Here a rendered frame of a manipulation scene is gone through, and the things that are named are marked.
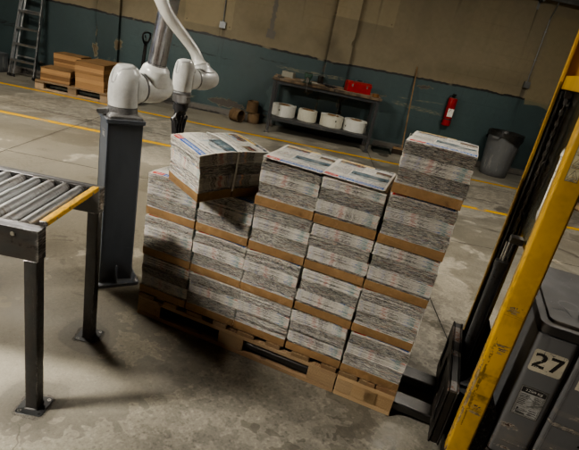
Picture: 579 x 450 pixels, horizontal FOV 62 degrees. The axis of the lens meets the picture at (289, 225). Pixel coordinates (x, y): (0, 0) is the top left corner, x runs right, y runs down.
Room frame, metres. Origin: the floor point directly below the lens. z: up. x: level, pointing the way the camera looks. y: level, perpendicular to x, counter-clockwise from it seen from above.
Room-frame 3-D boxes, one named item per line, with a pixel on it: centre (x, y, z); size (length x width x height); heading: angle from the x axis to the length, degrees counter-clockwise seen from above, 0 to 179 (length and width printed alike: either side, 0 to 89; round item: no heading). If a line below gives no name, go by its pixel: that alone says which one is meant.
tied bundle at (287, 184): (2.25, -0.01, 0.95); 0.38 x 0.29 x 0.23; 166
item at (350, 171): (2.15, -0.27, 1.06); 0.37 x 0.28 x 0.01; 165
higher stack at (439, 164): (2.08, -0.57, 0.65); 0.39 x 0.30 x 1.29; 164
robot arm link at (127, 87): (2.60, 1.01, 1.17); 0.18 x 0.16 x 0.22; 152
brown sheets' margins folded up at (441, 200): (2.08, -0.57, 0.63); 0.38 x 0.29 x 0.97; 164
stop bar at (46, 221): (1.73, 0.85, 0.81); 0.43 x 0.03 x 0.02; 1
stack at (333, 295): (2.29, 0.13, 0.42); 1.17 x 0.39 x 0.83; 74
